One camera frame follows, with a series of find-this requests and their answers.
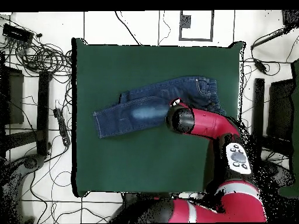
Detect blue denim jeans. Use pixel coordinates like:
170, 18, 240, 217
92, 75, 227, 139

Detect dark flat panel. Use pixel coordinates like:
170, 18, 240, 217
266, 78, 295, 142
0, 66, 25, 125

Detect dark green table cloth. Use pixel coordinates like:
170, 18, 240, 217
71, 37, 246, 197

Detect grey square plate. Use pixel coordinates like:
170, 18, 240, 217
180, 14, 192, 29

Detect black stand bar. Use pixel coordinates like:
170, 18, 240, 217
252, 78, 266, 138
36, 70, 50, 156

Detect black power adapter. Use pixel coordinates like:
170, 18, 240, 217
253, 58, 268, 74

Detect black rod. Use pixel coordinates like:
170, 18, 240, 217
250, 26, 294, 50

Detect black power strip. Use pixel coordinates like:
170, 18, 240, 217
53, 107, 71, 147

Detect black corner box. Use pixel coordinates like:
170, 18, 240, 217
281, 9, 299, 27

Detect grey stand base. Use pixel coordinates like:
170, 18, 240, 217
23, 154, 46, 170

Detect black electronics box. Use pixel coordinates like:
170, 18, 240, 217
1, 23, 34, 45

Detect grey rectangular frame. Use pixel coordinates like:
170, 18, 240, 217
179, 10, 214, 42

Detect long black cable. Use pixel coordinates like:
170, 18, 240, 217
113, 10, 142, 46

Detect tangled black cable coil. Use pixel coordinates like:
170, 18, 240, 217
13, 38, 73, 78

